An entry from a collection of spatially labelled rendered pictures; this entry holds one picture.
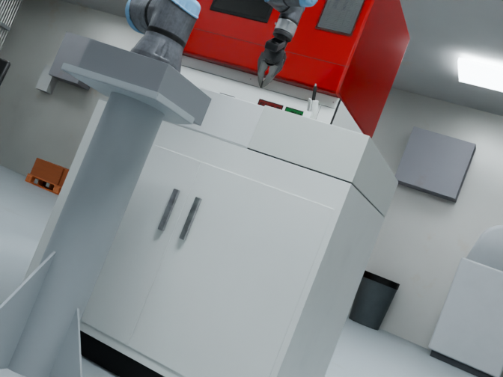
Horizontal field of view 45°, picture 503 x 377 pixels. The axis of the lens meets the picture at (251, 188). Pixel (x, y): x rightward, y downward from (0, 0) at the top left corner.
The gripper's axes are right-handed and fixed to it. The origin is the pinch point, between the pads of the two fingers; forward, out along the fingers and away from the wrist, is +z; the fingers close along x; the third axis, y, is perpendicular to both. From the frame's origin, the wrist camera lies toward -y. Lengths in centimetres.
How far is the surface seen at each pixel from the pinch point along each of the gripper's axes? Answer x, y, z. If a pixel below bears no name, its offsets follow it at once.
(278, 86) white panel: 1.4, 43.4, -11.3
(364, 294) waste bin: -107, 554, 76
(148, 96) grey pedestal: 13, -65, 28
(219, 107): 5.9, -20.3, 16.6
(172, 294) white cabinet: -3, -24, 77
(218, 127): 3.7, -21.0, 23.0
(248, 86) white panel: 14.7, 47.1, -7.6
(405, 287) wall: -157, 605, 50
